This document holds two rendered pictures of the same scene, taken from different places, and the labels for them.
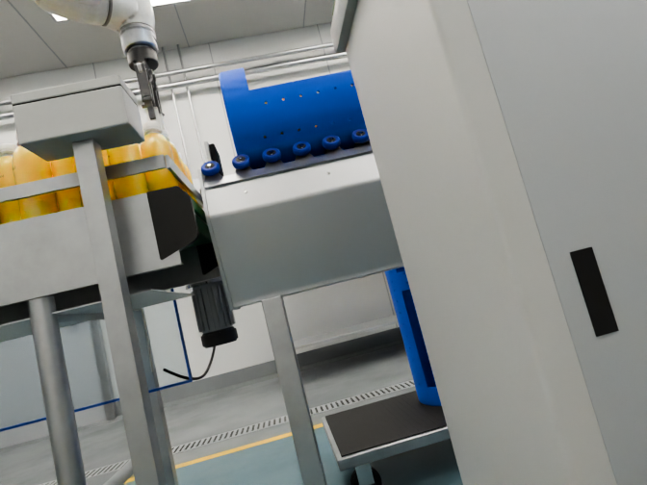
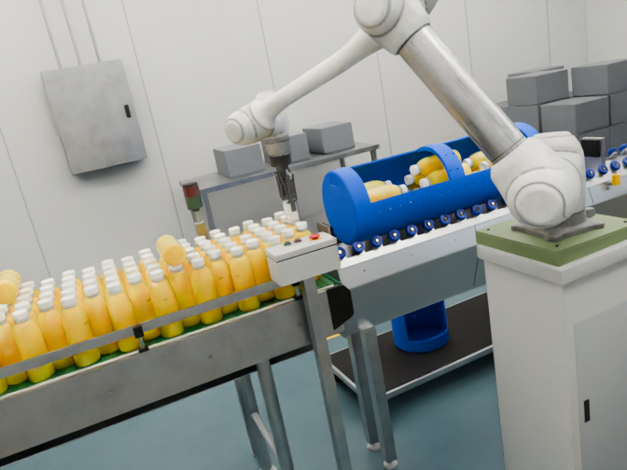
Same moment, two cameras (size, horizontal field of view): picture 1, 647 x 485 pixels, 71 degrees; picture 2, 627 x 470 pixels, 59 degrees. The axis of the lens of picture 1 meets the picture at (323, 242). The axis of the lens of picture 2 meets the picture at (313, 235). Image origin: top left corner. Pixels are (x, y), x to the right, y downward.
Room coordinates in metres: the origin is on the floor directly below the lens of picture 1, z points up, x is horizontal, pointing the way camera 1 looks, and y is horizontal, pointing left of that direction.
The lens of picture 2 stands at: (-0.74, 0.77, 1.59)
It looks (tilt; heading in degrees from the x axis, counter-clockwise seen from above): 16 degrees down; 345
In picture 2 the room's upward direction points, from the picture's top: 11 degrees counter-clockwise
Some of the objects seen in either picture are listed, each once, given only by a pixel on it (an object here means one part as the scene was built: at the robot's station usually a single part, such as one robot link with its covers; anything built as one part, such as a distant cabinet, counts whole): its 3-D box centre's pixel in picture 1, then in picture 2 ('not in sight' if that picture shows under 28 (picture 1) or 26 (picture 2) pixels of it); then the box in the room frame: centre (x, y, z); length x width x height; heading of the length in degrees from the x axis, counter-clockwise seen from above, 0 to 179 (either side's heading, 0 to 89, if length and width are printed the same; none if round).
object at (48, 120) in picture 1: (81, 118); (302, 257); (0.84, 0.40, 1.05); 0.20 x 0.10 x 0.10; 96
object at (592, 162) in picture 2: not in sight; (592, 155); (1.29, -1.10, 1.00); 0.10 x 0.04 x 0.15; 6
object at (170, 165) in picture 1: (188, 185); not in sight; (1.15, 0.31, 0.96); 0.40 x 0.01 x 0.03; 6
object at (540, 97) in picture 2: not in sight; (555, 132); (3.81, -3.00, 0.59); 1.20 x 0.80 x 1.19; 7
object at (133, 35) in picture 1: (140, 43); (278, 145); (1.12, 0.35, 1.37); 0.09 x 0.09 x 0.06
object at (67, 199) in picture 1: (71, 180); (258, 271); (1.00, 0.52, 1.00); 0.07 x 0.07 x 0.19
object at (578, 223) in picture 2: not in sight; (561, 217); (0.54, -0.29, 1.07); 0.22 x 0.18 x 0.06; 91
